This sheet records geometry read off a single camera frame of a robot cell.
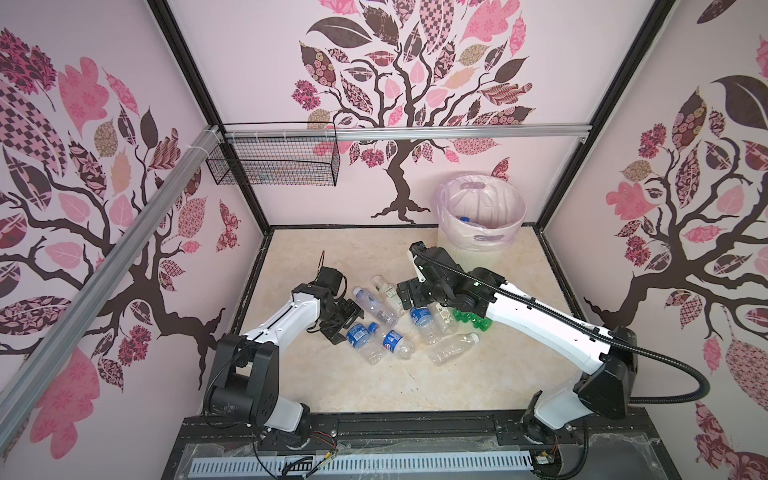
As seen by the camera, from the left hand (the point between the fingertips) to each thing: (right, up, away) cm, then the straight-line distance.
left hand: (358, 327), depth 86 cm
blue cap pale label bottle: (+36, +34, +15) cm, 52 cm away
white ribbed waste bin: (+36, +24, -1) cm, 43 cm away
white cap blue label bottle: (+2, -6, +4) cm, 7 cm away
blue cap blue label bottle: (+11, -4, -3) cm, 12 cm away
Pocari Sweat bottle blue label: (+21, 0, +6) cm, 22 cm away
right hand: (+15, +14, -10) cm, 23 cm away
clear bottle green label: (+26, +2, +2) cm, 26 cm away
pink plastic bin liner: (+42, +37, +20) cm, 59 cm away
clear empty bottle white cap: (+26, -7, 0) cm, 27 cm away
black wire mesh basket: (-37, +61, +36) cm, 80 cm away
